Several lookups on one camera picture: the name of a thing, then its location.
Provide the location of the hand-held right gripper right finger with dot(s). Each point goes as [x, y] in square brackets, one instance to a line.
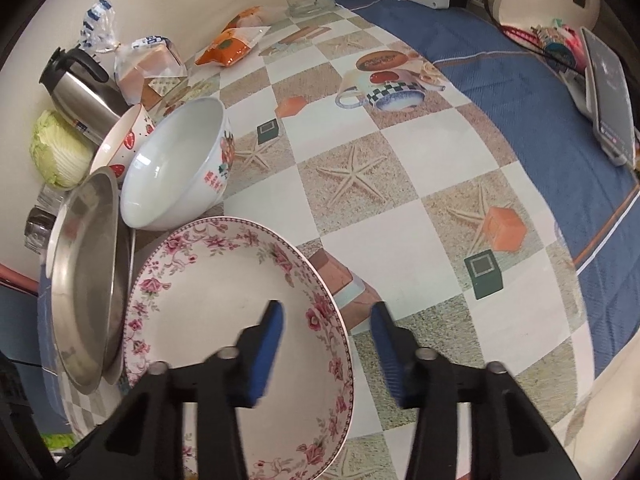
[387, 355]

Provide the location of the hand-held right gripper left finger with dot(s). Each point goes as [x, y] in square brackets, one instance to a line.
[267, 355]

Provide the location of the pink floral plate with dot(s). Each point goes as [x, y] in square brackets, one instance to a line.
[225, 300]

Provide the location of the stainless steel basin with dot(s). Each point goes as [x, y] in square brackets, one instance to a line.
[85, 285]

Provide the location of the large white bowl red print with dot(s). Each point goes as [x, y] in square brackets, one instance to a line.
[170, 160]

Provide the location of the checkered printed tablecloth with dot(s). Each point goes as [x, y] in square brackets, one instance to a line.
[400, 170]

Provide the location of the drinking glass dark base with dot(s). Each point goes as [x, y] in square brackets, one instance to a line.
[39, 230]

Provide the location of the small strawberry print bowl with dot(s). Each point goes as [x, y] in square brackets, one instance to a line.
[125, 135]

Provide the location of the red wooden board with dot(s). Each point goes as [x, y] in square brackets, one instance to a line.
[15, 276]

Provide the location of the clear drinking glass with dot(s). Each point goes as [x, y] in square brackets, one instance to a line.
[52, 199]

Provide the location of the napa cabbage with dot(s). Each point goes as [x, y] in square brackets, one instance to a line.
[55, 155]

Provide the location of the orange snack packet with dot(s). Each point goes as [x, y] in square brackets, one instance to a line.
[245, 17]
[225, 50]

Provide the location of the stainless steel thermos jug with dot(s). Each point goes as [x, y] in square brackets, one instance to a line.
[85, 105]

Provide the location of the bagged sliced bread loaf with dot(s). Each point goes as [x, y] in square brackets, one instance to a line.
[145, 60]

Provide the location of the induction cooker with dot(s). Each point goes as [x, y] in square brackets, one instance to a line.
[610, 85]

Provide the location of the colourful patterned bag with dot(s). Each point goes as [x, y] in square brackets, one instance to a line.
[555, 42]

